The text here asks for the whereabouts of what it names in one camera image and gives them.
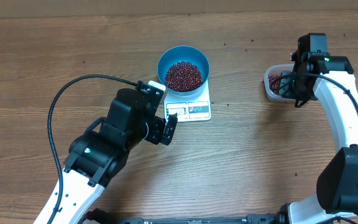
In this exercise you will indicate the red beans in bowl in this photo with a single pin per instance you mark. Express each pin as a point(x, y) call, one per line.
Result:
point(183, 77)

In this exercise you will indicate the clear plastic container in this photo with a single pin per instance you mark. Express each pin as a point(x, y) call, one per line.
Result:
point(276, 70)

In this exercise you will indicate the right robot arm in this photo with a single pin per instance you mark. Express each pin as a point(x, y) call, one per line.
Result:
point(317, 75)

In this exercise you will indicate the white digital kitchen scale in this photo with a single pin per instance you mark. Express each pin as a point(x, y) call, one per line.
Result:
point(189, 106)

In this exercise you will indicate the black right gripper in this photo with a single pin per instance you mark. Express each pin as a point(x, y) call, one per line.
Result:
point(286, 88)

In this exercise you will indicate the blue metal bowl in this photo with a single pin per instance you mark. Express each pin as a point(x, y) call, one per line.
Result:
point(183, 53)

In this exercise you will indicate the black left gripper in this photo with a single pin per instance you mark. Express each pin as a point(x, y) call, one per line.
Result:
point(158, 124)

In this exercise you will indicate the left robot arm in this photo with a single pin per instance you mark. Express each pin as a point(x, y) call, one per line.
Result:
point(102, 150)

